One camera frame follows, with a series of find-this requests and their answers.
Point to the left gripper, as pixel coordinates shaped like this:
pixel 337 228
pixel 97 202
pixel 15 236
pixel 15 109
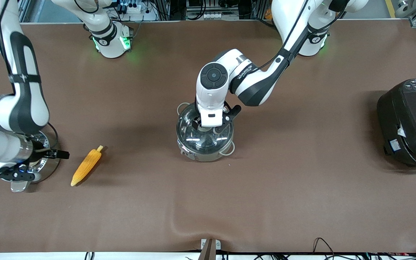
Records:
pixel 195 125

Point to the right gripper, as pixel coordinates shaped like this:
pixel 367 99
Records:
pixel 47 153

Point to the round glass pot lid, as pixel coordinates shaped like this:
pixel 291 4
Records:
pixel 193 139

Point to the yellow corn cob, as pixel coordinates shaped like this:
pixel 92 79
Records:
pixel 85 168

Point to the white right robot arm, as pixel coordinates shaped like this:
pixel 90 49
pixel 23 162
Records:
pixel 27 108

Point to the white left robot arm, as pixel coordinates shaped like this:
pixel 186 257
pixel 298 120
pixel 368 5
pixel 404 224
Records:
pixel 211 94

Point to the stainless steel steamer pot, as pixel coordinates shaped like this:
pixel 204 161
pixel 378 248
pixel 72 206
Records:
pixel 47 164

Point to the stainless steel cooking pot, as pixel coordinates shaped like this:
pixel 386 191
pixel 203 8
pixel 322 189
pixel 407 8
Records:
pixel 208 153

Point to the brown table mat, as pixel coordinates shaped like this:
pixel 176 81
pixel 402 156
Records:
pixel 265 198

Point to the white power strip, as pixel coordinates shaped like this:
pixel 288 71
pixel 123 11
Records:
pixel 132 8
pixel 213 16

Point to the dark grey rice cooker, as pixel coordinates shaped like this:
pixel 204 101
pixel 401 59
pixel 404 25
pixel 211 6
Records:
pixel 410 122

